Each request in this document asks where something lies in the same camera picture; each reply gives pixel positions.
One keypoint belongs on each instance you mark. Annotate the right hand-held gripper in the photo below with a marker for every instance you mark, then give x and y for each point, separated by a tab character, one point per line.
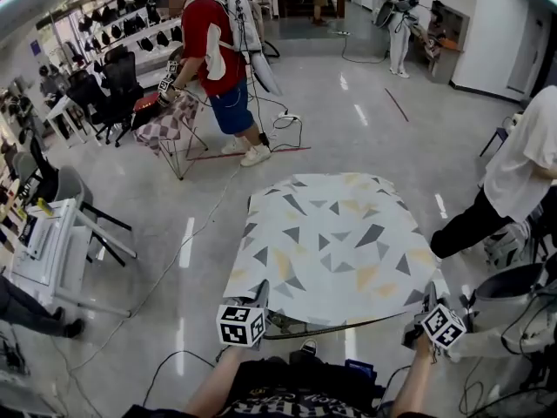
443	325

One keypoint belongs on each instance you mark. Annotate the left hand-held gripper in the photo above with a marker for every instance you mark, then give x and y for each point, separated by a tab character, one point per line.
237	325

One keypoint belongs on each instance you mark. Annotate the white triangle-patterned tablecloth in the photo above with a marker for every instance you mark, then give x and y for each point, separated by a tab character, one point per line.
335	242

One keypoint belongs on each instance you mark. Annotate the person's left forearm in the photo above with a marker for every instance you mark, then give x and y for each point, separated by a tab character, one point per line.
217	383

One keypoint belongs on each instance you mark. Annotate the person's right forearm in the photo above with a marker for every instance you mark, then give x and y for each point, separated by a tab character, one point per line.
413	386

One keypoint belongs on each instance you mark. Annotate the glass table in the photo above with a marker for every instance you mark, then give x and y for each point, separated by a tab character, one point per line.
290	328

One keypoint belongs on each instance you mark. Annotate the person's black white shoe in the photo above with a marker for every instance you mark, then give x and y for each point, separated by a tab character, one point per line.
309	345

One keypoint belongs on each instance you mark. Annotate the grey round bin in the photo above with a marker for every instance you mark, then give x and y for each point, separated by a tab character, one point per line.
509	294

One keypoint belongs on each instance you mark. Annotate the person's black printed shirt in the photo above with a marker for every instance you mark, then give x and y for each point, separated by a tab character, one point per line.
296	390

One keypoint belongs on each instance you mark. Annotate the folding metal-legged table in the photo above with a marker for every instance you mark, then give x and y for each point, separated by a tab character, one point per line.
183	155

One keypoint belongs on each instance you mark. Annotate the white power strip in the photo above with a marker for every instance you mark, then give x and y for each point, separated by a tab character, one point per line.
290	116

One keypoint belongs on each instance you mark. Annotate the white desk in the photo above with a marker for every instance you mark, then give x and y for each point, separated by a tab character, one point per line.
65	251

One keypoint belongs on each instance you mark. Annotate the grey plastic chair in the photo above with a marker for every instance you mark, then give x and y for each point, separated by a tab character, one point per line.
76	190

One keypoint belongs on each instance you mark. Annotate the black office chair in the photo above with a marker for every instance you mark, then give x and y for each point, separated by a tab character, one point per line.
119	85
85	94

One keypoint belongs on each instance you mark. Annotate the white small table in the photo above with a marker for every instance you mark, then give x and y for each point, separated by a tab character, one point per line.
65	118

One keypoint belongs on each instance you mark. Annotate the white shelf of black headsets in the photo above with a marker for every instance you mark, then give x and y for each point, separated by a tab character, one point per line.
130	24

